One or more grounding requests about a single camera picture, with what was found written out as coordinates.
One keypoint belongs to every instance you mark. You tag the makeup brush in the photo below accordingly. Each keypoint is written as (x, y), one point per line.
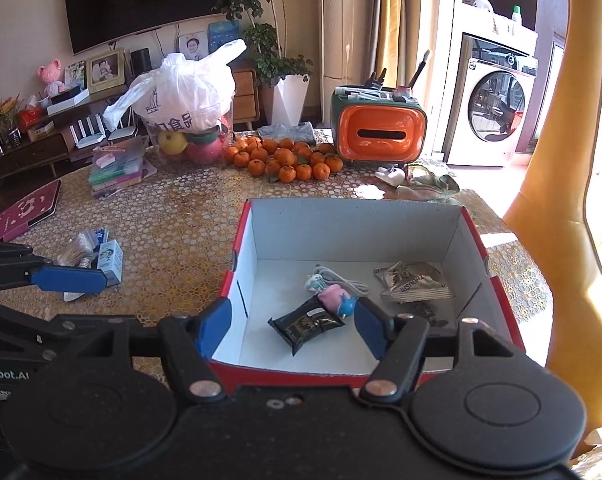
(418, 70)

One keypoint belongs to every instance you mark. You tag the black crinkled packet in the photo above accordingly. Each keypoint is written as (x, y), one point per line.
(306, 325)

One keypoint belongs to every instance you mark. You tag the yellow chair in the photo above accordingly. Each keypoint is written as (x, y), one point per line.
(556, 185)

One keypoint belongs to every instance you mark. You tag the light blue small carton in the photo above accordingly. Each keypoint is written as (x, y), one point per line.
(108, 262)

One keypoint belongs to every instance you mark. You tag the cream standing air conditioner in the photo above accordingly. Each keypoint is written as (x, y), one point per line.
(348, 35)

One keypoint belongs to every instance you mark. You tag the silver snack packet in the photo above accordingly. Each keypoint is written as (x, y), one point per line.
(411, 280)

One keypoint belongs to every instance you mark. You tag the cotton swab bag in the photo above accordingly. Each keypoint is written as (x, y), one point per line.
(76, 247)

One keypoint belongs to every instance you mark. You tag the small white toy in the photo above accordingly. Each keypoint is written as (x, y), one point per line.
(391, 175)

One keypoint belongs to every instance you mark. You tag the golden flower ornament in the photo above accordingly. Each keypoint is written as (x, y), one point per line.
(1, 120)

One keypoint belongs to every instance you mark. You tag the white router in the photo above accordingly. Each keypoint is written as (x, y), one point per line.
(88, 135)
(123, 133)

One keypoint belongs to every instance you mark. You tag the beige curtain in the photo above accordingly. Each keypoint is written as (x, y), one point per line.
(396, 20)

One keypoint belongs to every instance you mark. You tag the clear plastic fruit tub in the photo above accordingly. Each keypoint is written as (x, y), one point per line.
(151, 145)

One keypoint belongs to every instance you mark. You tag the green plastic lid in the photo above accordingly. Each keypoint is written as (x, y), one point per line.
(203, 137)

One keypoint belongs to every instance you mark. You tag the baby photo frame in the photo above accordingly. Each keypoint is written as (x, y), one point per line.
(192, 46)

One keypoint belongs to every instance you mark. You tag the wooden drawer cabinet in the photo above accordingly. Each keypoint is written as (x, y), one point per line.
(246, 92)

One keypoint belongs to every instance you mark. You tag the maroon notebook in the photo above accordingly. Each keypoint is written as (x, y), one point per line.
(26, 210)

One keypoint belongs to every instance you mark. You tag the gold photo frame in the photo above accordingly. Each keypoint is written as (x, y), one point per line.
(106, 71)

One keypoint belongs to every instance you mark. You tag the white tube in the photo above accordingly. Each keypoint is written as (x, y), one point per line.
(361, 94)

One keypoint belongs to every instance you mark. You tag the white plastic bag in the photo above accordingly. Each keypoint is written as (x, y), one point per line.
(181, 90)

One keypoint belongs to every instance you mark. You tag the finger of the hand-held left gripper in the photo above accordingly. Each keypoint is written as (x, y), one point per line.
(71, 280)
(21, 332)

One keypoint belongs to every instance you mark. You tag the silver printed foil sachet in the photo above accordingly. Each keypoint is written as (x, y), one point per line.
(75, 296)

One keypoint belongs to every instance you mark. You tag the white flat box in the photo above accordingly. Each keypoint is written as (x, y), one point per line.
(66, 100)

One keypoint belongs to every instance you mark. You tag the yellow apple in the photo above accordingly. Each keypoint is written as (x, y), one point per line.
(172, 143)

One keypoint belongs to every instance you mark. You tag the black speaker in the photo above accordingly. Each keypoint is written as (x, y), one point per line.
(141, 60)

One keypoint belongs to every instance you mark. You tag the green orange tissue box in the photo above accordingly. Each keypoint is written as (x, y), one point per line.
(381, 130)

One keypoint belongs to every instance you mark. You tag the red apple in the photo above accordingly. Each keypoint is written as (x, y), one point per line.
(206, 152)

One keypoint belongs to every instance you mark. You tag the pile of tangerines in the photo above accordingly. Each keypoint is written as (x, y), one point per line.
(286, 157)

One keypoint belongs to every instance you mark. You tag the pink plush toy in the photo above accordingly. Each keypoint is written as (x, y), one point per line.
(51, 77)

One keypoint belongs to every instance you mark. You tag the dark TV stand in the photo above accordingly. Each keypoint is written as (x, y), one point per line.
(26, 157)

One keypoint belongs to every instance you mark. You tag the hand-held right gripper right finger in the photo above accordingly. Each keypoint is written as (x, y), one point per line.
(371, 327)

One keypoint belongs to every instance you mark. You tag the small pink box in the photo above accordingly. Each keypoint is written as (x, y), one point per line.
(106, 159)

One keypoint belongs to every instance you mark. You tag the red cardboard box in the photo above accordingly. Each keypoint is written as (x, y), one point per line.
(351, 230)

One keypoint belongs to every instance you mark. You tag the blue white wipes packet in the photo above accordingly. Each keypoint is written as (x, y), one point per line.
(102, 236)

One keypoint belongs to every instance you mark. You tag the pink blue toy figure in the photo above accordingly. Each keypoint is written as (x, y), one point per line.
(336, 297)

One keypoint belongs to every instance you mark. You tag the blue picture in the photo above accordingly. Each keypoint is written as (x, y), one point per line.
(223, 35)

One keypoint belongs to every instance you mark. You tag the grey cloth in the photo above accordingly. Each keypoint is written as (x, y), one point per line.
(286, 132)

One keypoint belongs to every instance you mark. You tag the washing machine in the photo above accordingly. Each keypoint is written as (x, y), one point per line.
(486, 110)

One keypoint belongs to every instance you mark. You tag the stack of plastic cases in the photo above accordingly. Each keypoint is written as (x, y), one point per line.
(121, 172)

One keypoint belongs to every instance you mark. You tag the white detergent jug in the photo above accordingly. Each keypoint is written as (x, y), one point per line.
(483, 1)

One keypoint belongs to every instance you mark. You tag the small photo print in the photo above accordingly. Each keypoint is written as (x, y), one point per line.
(75, 75)

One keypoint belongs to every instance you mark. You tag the green-edged rag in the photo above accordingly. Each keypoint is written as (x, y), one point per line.
(426, 185)

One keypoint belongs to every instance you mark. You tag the green cap bottle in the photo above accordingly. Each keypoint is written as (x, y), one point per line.
(517, 14)

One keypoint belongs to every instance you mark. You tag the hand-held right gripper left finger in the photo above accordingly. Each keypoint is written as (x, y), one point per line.
(213, 327)

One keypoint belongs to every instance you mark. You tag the potted houseplant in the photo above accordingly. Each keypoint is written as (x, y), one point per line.
(288, 95)

